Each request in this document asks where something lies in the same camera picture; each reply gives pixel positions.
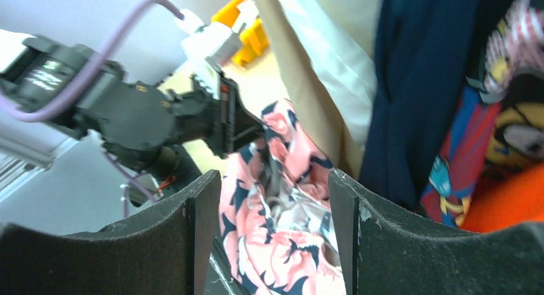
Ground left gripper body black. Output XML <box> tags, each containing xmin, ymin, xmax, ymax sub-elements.
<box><xmin>170</xmin><ymin>74</ymin><xmax>228</xmax><ymax>157</ymax></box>

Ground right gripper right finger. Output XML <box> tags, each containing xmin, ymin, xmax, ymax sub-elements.
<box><xmin>328</xmin><ymin>169</ymin><xmax>543</xmax><ymax>294</ymax></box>

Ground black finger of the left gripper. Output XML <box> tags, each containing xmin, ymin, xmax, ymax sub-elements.
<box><xmin>221</xmin><ymin>83</ymin><xmax>264</xmax><ymax>158</ymax></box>

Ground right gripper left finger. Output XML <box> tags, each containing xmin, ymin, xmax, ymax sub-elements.
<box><xmin>1</xmin><ymin>170</ymin><xmax>221</xmax><ymax>294</ymax></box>

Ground pink shark print shorts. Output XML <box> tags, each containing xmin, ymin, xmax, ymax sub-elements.
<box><xmin>219</xmin><ymin>99</ymin><xmax>346</xmax><ymax>295</ymax></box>

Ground white shorts on hanger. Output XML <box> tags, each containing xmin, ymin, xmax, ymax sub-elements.
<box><xmin>279</xmin><ymin>0</ymin><xmax>376</xmax><ymax>149</ymax></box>

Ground orange shorts on hanger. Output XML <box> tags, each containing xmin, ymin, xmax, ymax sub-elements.
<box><xmin>461</xmin><ymin>163</ymin><xmax>543</xmax><ymax>233</ymax></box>

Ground beige shorts on hanger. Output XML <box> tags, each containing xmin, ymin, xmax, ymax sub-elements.
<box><xmin>255</xmin><ymin>0</ymin><xmax>382</xmax><ymax>178</ymax></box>

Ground patterned shorts on hanger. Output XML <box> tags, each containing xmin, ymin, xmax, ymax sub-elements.
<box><xmin>420</xmin><ymin>0</ymin><xmax>543</xmax><ymax>228</ymax></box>

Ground navy shorts on hanger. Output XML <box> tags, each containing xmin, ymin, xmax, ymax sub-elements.
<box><xmin>359</xmin><ymin>0</ymin><xmax>514</xmax><ymax>210</ymax></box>

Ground yellow plastic bin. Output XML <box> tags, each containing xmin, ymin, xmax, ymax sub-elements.
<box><xmin>211</xmin><ymin>0</ymin><xmax>269</xmax><ymax>66</ymax></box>

